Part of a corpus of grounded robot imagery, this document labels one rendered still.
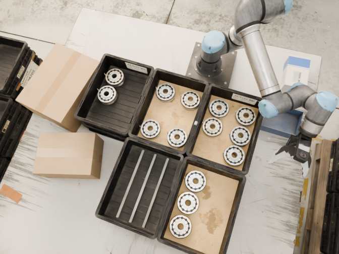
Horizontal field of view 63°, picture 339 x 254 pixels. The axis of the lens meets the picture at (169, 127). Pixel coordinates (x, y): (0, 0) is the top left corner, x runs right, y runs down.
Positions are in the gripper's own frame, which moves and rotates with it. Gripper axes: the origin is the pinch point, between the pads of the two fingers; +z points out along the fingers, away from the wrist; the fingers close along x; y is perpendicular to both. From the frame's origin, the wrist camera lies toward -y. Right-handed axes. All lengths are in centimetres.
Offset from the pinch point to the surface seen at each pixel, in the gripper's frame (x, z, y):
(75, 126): 107, 31, 12
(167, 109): 61, 6, 25
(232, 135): 24.1, 4.4, 22.1
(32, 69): 178, 34, 58
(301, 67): 2, -29, 66
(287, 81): 6, -22, 58
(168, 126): 57, 12, 19
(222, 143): 27.4, 10.3, 20.3
